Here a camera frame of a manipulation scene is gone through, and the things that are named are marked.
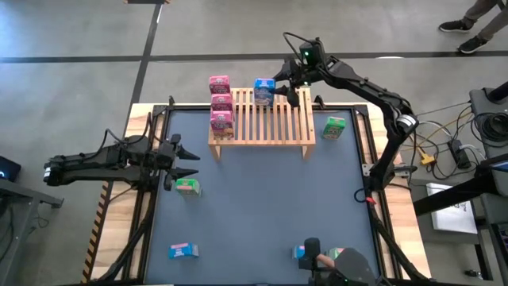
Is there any person's leg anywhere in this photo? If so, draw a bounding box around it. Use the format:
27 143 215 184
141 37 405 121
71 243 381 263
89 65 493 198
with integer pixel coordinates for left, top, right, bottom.
438 0 497 33
457 0 508 55

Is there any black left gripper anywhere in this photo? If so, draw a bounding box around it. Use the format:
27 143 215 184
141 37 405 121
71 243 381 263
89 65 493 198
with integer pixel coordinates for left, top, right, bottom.
152 133 202 191

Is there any black device with blue light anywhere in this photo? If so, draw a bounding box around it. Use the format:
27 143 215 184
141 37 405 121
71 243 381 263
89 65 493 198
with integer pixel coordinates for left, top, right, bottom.
0 156 21 183

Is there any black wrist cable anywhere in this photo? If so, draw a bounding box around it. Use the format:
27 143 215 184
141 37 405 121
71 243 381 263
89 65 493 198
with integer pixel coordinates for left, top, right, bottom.
282 31 315 60

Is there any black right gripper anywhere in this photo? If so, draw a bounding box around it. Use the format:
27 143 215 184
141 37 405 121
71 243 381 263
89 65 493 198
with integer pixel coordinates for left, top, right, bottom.
272 37 331 109

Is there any wooden slatted shelf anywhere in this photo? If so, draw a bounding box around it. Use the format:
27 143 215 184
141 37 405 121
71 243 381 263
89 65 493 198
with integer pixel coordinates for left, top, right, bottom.
208 87 318 161

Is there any yellow-black hazard tape strip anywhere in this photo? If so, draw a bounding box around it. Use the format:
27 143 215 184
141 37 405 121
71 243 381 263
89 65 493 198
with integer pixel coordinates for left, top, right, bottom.
81 180 114 284

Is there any black stand beam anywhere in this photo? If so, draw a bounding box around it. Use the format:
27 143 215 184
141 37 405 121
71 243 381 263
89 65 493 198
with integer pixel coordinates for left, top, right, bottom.
412 170 508 218

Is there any grey metal desk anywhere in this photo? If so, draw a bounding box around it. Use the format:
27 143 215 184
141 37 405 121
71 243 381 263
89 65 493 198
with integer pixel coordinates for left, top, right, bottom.
0 177 64 286

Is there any blue-grey table mat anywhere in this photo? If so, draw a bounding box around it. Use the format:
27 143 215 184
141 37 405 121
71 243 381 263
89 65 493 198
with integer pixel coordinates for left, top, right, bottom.
144 109 382 285

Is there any black cable coil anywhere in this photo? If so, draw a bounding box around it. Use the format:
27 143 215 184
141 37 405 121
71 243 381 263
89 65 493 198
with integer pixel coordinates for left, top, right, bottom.
471 113 508 144

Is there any person's hand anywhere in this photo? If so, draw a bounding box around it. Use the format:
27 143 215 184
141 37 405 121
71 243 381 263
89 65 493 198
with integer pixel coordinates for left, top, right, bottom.
316 253 337 268

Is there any black power strip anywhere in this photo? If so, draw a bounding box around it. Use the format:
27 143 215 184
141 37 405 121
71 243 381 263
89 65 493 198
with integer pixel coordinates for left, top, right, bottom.
448 138 471 168

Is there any black metal table frame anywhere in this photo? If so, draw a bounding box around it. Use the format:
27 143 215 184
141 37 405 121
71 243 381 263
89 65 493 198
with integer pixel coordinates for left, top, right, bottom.
90 95 433 286

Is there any yellow cable with plug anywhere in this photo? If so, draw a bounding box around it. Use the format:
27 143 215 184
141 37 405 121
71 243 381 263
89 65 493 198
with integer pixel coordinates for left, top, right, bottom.
410 134 436 166

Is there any pink Raisin Bran cereal box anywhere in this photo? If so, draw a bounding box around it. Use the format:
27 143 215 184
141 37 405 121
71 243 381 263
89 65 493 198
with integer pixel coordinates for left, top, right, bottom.
210 93 234 112
209 75 231 95
210 110 235 140

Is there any grey equipment cart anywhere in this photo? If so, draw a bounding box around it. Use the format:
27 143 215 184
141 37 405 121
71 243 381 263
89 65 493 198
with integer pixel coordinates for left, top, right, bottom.
468 81 508 286

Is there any white paper sheet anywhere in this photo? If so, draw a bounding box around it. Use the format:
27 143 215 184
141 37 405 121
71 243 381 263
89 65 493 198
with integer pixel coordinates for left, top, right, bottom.
426 182 479 235

